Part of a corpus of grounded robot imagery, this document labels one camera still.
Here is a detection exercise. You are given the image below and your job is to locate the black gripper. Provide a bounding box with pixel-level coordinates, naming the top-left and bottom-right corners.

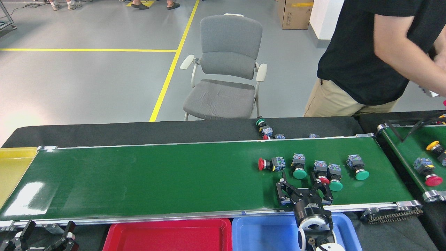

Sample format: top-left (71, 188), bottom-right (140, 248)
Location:
top-left (276, 172), bottom-right (333, 222)

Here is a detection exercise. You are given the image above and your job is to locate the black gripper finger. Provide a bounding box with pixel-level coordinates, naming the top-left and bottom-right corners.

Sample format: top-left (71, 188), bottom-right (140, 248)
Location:
top-left (45, 221), bottom-right (79, 251)
top-left (0, 220), bottom-right (36, 251)

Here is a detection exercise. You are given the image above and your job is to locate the blue plastic tray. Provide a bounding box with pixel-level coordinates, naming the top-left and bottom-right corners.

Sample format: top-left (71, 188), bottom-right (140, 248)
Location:
top-left (232, 212), bottom-right (363, 251)

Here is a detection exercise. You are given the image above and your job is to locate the yellow plastic tray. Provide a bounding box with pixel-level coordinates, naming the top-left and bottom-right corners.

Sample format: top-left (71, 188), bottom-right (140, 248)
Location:
top-left (0, 147), bottom-right (38, 210)

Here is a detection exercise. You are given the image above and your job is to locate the long green conveyor belt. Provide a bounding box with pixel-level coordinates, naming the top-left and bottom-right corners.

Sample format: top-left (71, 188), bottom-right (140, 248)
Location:
top-left (0, 134), bottom-right (424, 230)

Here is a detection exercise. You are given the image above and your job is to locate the red plastic tray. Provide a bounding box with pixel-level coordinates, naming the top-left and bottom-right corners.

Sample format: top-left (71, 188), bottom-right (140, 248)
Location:
top-left (102, 218), bottom-right (233, 251)

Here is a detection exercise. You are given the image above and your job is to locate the short green conveyor belt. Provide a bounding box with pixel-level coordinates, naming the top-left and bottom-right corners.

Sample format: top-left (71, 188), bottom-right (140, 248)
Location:
top-left (376, 120), bottom-right (446, 203)

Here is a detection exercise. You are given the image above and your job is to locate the grey office chair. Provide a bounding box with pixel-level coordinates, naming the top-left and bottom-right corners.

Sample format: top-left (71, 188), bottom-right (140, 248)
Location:
top-left (179, 13), bottom-right (268, 121)

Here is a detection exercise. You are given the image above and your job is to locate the brown cardboard box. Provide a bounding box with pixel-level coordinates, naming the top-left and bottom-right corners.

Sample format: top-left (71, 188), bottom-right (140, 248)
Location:
top-left (277, 0), bottom-right (314, 30)

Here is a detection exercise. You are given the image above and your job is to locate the bystander person with white sneakers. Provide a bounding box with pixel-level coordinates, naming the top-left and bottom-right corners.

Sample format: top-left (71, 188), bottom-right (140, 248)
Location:
top-left (49, 0), bottom-right (83, 11)

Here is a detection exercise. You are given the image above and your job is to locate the bystander person with dark shoes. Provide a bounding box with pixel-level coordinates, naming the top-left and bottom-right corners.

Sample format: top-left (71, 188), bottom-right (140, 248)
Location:
top-left (130, 0), bottom-right (181, 10)

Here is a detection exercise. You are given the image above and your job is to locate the conveyor drive chain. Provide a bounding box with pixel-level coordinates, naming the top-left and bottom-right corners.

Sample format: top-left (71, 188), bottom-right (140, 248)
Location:
top-left (368, 207), bottom-right (424, 223)

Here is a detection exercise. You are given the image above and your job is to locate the black angled guide bracket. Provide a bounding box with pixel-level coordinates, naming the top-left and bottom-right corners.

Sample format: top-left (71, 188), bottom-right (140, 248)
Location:
top-left (387, 117), bottom-right (446, 143)

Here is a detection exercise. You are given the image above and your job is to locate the metal frame trolley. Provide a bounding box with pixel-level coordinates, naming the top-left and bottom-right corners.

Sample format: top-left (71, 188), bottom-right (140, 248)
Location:
top-left (0, 0), bottom-right (17, 31)

